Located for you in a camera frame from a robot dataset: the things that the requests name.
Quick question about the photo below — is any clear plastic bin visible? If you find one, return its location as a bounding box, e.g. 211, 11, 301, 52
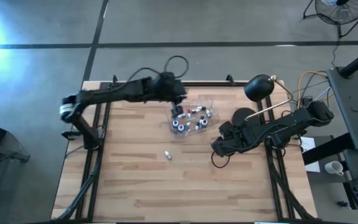
164, 95, 220, 137

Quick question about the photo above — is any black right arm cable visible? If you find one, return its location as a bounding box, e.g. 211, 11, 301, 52
210, 151, 231, 169

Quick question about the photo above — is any black floor fan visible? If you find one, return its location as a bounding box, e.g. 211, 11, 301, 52
302, 0, 358, 39

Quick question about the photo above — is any black table edge rail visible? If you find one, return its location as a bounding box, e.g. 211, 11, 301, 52
84, 80, 281, 88

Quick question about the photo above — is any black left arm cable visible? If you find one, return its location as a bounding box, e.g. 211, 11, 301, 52
128, 55, 190, 82

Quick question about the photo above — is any white mug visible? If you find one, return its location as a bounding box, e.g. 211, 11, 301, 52
324, 160, 344, 177

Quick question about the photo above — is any yellow cable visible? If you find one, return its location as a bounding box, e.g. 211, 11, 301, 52
296, 70, 329, 105

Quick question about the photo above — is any white paper sheet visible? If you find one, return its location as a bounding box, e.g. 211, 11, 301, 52
298, 136, 322, 174

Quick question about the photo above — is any black desk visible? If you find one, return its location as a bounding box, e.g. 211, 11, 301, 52
326, 65, 358, 153

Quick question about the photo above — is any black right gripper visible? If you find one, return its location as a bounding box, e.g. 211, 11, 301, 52
212, 120, 241, 157

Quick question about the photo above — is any black aluminium frame strut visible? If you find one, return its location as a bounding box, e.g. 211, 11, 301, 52
57, 81, 111, 222
262, 93, 321, 222

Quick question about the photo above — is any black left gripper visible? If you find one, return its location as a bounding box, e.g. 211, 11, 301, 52
155, 72, 188, 118

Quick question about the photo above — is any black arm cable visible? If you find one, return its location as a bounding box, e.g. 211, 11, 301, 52
128, 55, 190, 82
210, 151, 231, 169

